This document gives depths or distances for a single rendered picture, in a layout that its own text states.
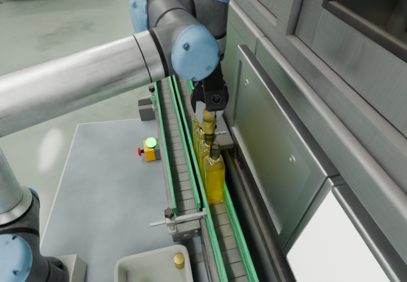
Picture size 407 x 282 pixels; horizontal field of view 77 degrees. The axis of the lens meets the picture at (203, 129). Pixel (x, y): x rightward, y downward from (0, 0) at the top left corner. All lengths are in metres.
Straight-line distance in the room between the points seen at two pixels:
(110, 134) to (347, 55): 1.13
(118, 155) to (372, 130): 1.05
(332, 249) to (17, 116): 0.53
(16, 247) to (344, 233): 0.67
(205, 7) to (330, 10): 0.21
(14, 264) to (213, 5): 0.68
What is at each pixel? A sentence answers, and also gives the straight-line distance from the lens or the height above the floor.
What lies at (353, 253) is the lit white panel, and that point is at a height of 1.26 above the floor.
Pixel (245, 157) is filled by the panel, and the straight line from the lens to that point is 0.85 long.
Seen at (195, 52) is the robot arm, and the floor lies 1.49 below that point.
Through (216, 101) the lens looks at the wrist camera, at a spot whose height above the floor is 1.32.
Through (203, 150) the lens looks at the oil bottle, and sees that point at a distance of 0.77.
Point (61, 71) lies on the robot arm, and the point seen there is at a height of 1.49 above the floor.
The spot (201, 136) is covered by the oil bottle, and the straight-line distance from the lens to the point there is 0.80.
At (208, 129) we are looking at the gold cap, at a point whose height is 1.17.
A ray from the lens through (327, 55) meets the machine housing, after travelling 0.50.
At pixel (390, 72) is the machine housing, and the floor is 1.49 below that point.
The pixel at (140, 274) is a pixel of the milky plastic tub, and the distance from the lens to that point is 0.95.
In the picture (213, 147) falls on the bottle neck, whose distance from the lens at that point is 0.71.
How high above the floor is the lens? 1.67
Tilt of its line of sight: 45 degrees down
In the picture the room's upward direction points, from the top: straight up
